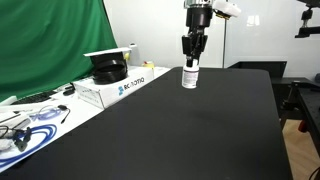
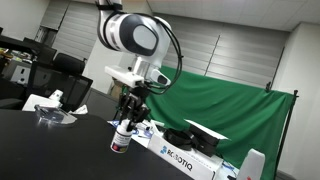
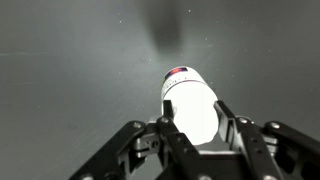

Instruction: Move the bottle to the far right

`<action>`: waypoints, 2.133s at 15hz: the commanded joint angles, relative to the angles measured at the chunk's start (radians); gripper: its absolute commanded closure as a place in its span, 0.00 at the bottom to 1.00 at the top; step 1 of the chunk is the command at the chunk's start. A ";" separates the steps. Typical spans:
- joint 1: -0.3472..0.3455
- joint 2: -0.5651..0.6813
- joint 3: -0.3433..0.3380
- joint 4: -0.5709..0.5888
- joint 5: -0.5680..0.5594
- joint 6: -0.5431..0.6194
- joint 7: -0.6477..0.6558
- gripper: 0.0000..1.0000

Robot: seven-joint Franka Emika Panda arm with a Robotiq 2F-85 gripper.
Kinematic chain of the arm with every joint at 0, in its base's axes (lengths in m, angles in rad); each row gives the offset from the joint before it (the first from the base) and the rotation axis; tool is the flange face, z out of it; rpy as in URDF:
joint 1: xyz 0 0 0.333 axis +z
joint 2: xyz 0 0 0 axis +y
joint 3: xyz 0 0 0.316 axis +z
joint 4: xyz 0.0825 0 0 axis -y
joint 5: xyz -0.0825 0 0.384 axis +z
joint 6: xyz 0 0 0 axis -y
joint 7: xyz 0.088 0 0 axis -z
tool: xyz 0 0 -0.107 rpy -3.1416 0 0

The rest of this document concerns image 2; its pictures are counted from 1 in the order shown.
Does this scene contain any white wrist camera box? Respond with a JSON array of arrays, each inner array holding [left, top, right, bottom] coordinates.
[[104, 64, 145, 89]]

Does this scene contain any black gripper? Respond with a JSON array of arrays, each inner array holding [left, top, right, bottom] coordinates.
[[115, 84, 152, 132]]

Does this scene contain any black coiled ring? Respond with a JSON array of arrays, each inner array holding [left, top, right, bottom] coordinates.
[[163, 128, 196, 151]]

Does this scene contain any white curved plastic object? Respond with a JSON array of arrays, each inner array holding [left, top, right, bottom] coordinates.
[[236, 148, 267, 180]]

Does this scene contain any green backdrop cloth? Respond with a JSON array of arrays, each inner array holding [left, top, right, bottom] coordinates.
[[116, 65, 296, 180]]

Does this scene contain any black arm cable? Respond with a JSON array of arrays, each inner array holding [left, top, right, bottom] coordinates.
[[143, 14, 184, 96]]

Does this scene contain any dark cluttered desk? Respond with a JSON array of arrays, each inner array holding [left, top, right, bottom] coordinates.
[[0, 26, 58, 66]]

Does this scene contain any crumpled white paper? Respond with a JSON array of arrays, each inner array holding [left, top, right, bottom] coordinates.
[[69, 104, 89, 116]]

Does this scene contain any white Robotiq cardboard box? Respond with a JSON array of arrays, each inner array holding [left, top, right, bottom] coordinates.
[[147, 133, 224, 180]]

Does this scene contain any black padded office chair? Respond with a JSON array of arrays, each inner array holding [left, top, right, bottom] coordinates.
[[53, 52, 87, 76]]

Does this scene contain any white pill bottle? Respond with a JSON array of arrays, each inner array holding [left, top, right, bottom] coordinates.
[[110, 119, 133, 154]]

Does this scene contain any black mesh office chair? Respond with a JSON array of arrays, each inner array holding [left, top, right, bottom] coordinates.
[[24, 61, 94, 113]]

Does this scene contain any black box with white lid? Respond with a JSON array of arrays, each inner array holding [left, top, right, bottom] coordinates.
[[184, 119, 229, 158]]

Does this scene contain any black backdrop stand pole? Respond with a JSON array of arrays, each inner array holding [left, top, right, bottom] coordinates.
[[265, 81, 300, 180]]

